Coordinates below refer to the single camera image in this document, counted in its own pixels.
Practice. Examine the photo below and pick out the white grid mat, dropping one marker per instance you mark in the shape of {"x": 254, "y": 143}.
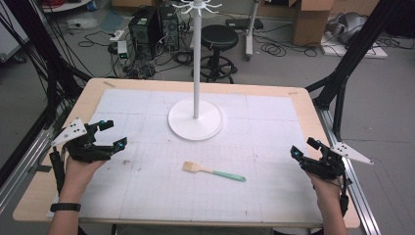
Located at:
{"x": 195, "y": 199}

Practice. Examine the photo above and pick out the flat black device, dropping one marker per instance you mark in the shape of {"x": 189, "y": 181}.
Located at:
{"x": 244, "y": 23}

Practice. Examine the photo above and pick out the aluminium rail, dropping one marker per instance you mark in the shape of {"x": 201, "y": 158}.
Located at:
{"x": 23, "y": 166}
{"x": 359, "y": 192}

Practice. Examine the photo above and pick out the small white device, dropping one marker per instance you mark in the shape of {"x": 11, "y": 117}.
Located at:
{"x": 122, "y": 49}

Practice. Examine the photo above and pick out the white cabinet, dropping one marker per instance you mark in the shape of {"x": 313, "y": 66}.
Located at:
{"x": 9, "y": 36}

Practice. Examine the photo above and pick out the round white table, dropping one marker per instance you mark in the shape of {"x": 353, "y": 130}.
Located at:
{"x": 65, "y": 5}

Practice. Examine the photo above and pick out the white hook stand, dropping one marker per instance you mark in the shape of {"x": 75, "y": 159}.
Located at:
{"x": 195, "y": 120}

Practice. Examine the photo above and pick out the black metal frame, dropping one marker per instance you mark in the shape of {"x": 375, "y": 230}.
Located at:
{"x": 352, "y": 55}
{"x": 49, "y": 49}

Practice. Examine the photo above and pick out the grey bundled equipment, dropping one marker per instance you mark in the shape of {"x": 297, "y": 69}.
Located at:
{"x": 349, "y": 27}

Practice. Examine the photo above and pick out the black computer tower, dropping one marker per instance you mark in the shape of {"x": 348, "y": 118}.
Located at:
{"x": 143, "y": 31}
{"x": 169, "y": 27}

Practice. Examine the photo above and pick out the black wristband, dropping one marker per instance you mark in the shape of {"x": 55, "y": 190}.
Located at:
{"x": 65, "y": 207}

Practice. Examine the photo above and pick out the black round stool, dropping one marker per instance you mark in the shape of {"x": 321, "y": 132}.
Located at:
{"x": 219, "y": 37}

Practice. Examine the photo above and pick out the white floor stand pole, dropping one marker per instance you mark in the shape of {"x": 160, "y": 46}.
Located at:
{"x": 250, "y": 32}

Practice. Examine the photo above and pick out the white floor board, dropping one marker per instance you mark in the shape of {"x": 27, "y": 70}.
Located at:
{"x": 375, "y": 52}

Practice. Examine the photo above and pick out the person's left hand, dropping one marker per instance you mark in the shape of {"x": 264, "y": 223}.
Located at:
{"x": 78, "y": 174}

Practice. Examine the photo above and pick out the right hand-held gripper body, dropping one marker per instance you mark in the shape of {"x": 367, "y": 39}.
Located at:
{"x": 326, "y": 166}

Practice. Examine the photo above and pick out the cardboard box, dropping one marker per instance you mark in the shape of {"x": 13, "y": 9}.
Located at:
{"x": 310, "y": 23}

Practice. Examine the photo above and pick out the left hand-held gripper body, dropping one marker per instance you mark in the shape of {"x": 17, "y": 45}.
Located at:
{"x": 83, "y": 150}

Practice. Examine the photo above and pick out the strip of tan tape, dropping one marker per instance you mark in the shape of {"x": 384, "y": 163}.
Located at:
{"x": 109, "y": 84}

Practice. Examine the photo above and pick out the person's right hand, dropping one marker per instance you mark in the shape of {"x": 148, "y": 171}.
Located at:
{"x": 326, "y": 187}

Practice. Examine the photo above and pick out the white power strip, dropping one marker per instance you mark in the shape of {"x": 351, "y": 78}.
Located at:
{"x": 117, "y": 35}

